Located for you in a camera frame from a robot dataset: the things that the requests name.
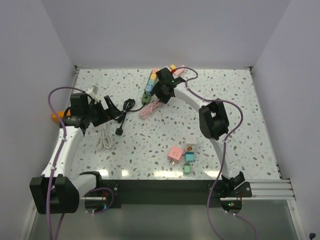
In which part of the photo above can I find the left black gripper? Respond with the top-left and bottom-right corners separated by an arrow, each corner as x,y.
84,95 -> 122,127

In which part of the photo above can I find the pink cord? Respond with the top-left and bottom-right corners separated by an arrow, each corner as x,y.
139,98 -> 163,120

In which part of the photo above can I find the pink power strip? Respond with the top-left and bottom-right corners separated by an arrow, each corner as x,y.
173,65 -> 185,76

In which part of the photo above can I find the orange power strip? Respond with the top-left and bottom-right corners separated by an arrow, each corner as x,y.
51,111 -> 64,123

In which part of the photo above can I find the white power strip cartoon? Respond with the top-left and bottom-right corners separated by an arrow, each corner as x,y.
185,135 -> 197,152

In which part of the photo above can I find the pink cube plug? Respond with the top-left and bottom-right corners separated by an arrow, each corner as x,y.
167,146 -> 184,165

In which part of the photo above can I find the teal plug adapter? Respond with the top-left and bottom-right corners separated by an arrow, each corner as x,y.
185,151 -> 196,163

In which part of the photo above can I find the green plug adapter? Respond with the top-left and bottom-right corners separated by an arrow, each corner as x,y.
183,162 -> 191,176

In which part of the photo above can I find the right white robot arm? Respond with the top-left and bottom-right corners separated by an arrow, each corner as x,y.
151,67 -> 245,197

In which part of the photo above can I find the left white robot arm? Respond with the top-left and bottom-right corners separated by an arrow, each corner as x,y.
29,92 -> 122,215

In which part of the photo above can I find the pink plug on strip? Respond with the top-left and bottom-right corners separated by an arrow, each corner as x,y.
152,68 -> 159,74

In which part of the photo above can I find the green power strip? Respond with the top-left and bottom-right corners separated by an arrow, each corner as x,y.
141,68 -> 159,105

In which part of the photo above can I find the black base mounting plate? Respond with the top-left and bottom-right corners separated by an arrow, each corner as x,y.
82,178 -> 252,210

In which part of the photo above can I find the black power cord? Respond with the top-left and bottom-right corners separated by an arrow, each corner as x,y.
114,98 -> 147,137

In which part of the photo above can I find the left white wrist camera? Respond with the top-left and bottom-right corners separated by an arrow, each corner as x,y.
85,85 -> 100,102

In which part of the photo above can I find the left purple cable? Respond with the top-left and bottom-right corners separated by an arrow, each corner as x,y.
47,86 -> 116,240

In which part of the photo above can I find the purple cable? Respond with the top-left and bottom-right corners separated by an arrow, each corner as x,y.
47,86 -> 116,240
176,67 -> 258,240

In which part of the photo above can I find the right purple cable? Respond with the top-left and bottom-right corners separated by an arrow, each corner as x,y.
176,67 -> 258,240

